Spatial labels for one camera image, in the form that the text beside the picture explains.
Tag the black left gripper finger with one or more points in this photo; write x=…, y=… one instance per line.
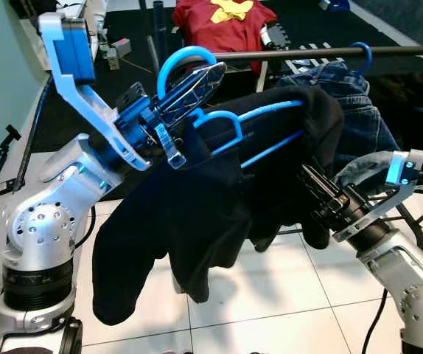
x=197, y=77
x=197, y=102

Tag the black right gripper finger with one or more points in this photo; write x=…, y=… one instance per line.
x=312, y=183
x=322, y=177

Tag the blue clothes hanger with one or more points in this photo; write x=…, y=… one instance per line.
x=178, y=53
x=368, y=53

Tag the black t-shirt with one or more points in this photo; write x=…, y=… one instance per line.
x=197, y=206

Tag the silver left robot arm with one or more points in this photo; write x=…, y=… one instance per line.
x=42, y=221

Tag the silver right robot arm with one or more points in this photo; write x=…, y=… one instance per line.
x=403, y=273

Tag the red shirt with yellow print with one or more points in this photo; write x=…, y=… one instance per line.
x=226, y=29

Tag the blue denim jeans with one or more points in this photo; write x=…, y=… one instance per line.
x=366, y=125

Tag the small grey device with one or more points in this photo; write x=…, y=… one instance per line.
x=119, y=50

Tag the black floor mat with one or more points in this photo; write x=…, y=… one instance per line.
x=58, y=122

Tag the white cabinet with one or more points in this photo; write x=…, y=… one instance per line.
x=97, y=22

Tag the black metal clothes rack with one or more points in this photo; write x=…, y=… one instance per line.
x=307, y=51

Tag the white blue left wrist camera mount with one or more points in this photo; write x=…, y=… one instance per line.
x=71, y=51

